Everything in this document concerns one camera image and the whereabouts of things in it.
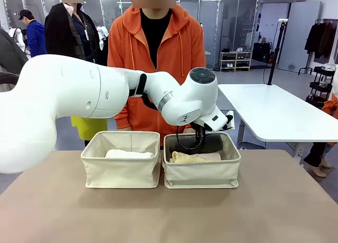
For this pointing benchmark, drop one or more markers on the person's left hand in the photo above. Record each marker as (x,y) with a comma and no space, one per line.
(188,130)

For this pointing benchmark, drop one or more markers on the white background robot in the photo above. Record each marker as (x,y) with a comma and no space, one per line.
(102,37)

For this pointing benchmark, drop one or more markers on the figure in yellow skirt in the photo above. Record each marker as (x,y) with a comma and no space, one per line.
(68,34)

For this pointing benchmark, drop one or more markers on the black equipment case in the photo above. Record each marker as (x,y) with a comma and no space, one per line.
(261,51)

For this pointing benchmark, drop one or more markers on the cream fabric basket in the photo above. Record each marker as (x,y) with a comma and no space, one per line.
(121,171)
(200,173)

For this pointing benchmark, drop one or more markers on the person's right hand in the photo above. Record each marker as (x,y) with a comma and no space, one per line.
(127,128)

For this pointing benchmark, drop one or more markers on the rack of dark coats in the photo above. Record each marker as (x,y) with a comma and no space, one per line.
(322,39)

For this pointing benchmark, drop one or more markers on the yellow towel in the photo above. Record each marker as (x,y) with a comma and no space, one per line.
(185,158)

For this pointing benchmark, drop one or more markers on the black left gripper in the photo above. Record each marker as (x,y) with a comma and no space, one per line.
(203,127)

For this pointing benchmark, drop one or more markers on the white side table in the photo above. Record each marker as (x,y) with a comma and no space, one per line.
(264,111)

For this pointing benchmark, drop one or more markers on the person in dark puffer coat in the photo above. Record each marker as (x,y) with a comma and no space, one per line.
(9,58)

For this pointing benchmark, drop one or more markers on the person in blue jacket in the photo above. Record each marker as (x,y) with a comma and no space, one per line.
(35,37)

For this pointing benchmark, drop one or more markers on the black tripod pole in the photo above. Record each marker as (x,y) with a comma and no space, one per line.
(276,52)

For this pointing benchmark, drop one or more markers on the grey towel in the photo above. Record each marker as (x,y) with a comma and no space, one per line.
(214,144)

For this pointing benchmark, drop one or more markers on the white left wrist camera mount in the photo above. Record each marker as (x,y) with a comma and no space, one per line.
(229,120)

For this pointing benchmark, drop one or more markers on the black trolley cart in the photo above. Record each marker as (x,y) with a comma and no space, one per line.
(320,87)

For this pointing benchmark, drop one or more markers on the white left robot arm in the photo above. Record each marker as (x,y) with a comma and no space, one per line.
(79,89)

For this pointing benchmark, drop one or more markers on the white towel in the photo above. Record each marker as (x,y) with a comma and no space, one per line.
(129,154)

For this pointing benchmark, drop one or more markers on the person in orange garment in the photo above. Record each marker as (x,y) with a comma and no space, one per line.
(330,108)

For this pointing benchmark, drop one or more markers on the wooden shoe rack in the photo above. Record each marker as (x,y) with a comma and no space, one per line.
(235,60)

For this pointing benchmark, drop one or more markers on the person in orange hoodie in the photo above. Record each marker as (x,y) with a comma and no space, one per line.
(171,50)

